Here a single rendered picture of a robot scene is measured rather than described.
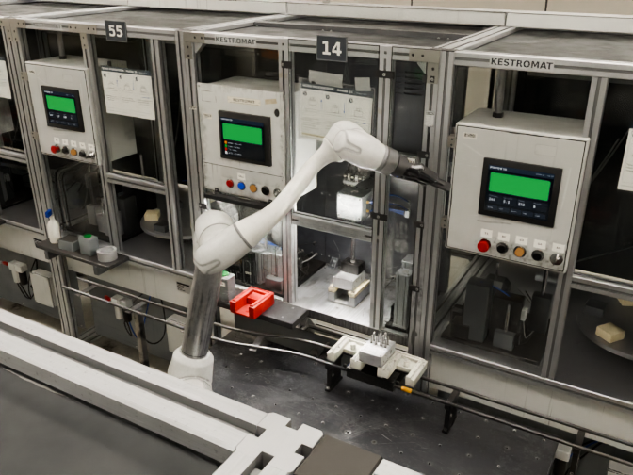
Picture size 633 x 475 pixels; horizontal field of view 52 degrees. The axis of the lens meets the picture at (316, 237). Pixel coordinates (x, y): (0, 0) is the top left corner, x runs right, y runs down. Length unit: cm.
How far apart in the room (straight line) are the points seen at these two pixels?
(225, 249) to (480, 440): 119
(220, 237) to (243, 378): 90
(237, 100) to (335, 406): 128
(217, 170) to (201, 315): 73
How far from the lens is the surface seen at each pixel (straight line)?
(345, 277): 282
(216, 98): 272
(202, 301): 232
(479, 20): 301
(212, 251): 207
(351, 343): 263
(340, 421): 258
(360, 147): 205
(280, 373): 282
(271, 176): 265
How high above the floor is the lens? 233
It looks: 24 degrees down
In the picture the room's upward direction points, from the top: straight up
